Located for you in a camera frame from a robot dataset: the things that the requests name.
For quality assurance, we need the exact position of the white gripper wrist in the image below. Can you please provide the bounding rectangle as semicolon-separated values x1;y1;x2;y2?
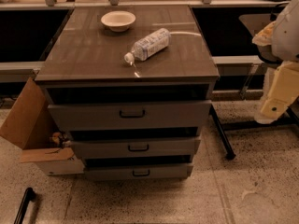
252;21;299;124

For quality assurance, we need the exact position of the grey top drawer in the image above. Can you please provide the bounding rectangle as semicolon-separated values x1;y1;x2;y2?
48;101;211;132

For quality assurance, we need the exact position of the grey drawer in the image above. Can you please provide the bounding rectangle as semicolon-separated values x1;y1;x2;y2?
71;136;200;160
48;101;211;132
84;163;193;181

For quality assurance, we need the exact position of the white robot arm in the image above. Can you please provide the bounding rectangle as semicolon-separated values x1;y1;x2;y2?
252;0;299;124

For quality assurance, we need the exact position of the grey bottom drawer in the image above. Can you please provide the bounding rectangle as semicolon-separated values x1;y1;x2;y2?
84;163;193;181

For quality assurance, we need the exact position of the brown drawer cabinet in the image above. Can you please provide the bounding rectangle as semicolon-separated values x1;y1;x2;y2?
36;6;219;180

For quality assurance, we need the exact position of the grey middle drawer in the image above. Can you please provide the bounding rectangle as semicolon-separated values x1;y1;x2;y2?
71;136;200;160

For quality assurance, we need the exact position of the open cardboard box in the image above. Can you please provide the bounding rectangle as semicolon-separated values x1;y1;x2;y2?
0;78;84;175

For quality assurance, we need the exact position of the black office chair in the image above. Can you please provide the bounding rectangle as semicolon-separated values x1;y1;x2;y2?
239;13;281;64

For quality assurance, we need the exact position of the black table leg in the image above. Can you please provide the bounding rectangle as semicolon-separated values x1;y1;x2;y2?
209;106;235;160

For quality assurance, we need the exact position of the clear plastic water bottle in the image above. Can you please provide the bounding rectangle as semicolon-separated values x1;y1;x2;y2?
124;28;171;65

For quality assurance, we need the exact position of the white bowl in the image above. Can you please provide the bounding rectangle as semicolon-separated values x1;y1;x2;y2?
101;11;135;33

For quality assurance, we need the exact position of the small toy in box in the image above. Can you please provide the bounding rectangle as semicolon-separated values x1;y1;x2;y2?
50;132;70;148

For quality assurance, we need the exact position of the black bar on floor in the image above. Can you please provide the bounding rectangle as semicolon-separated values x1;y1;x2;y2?
14;188;36;224

